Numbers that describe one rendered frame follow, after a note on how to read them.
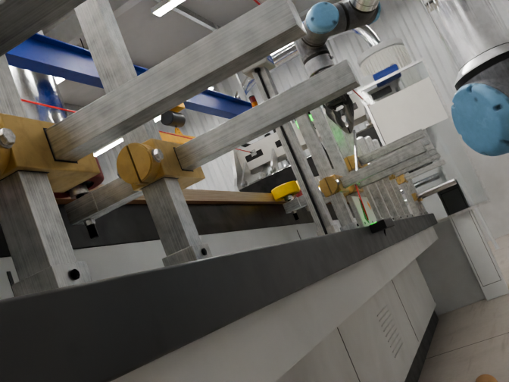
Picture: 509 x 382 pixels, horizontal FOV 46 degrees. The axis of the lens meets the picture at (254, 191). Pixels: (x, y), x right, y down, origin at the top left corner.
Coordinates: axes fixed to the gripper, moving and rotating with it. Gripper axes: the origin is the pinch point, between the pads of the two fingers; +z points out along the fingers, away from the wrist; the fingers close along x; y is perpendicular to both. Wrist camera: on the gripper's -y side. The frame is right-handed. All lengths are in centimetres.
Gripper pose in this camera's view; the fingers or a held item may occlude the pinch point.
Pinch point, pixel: (349, 129)
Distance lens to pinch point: 193.4
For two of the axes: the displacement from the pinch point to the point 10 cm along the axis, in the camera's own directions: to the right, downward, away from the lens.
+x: 8.6, -4.1, -3.1
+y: -3.5, -0.2, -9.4
